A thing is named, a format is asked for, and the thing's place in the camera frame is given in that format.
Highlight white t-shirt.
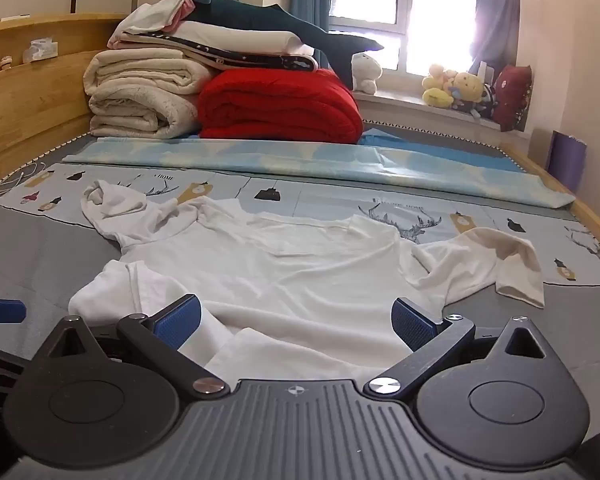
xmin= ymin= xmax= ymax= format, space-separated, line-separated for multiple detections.
xmin=69 ymin=179 xmax=546 ymax=386

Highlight tissue packet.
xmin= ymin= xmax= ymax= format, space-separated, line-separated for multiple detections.
xmin=22 ymin=37 xmax=61 ymax=64

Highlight window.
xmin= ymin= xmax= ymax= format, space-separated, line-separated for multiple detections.
xmin=327 ymin=0 xmax=486 ymax=74

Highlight purple box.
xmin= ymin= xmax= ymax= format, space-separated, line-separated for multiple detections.
xmin=550 ymin=130 xmax=589 ymax=195

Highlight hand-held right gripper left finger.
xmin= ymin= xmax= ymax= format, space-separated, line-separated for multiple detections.
xmin=45 ymin=294 xmax=231 ymax=399

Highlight light blue patterned mat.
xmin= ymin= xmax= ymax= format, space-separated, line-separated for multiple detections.
xmin=62 ymin=136 xmax=579 ymax=210

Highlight cream folded blanket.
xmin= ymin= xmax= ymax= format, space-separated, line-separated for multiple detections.
xmin=83 ymin=49 xmax=216 ymax=140

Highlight wooden bed frame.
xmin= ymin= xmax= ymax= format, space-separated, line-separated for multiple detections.
xmin=0 ymin=12 xmax=600 ymax=281

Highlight dark teal shark plush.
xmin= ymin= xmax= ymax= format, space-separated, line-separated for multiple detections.
xmin=190 ymin=0 xmax=385 ymax=88

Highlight white cable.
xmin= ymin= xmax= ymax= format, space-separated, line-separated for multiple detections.
xmin=0 ymin=162 xmax=49 ymax=207

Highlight white and pink cloth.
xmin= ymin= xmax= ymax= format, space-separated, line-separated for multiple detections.
xmin=114 ymin=0 xmax=197 ymax=37

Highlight white quilt with dark trim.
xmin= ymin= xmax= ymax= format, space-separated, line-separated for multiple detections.
xmin=107 ymin=20 xmax=320 ymax=73

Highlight purple blue curtain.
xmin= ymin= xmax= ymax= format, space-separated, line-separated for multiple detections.
xmin=472 ymin=0 xmax=524 ymax=79

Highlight red folded blanket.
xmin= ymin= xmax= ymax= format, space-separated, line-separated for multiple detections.
xmin=197 ymin=69 xmax=365 ymax=146

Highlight white plush toy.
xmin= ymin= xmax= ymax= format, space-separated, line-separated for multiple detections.
xmin=351 ymin=52 xmax=384 ymax=95

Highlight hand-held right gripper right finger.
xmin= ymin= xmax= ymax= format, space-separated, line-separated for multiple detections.
xmin=364 ymin=297 xmax=551 ymax=401

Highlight yellow round face plush toy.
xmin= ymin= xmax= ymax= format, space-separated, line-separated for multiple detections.
xmin=450 ymin=71 xmax=487 ymax=112

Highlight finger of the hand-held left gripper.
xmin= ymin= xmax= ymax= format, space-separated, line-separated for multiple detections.
xmin=0 ymin=299 xmax=27 ymax=324

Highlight blue cloth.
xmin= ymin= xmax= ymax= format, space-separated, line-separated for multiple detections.
xmin=359 ymin=129 xmax=527 ymax=174

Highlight dark red cushion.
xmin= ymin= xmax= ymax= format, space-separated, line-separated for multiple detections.
xmin=492 ymin=64 xmax=534 ymax=132

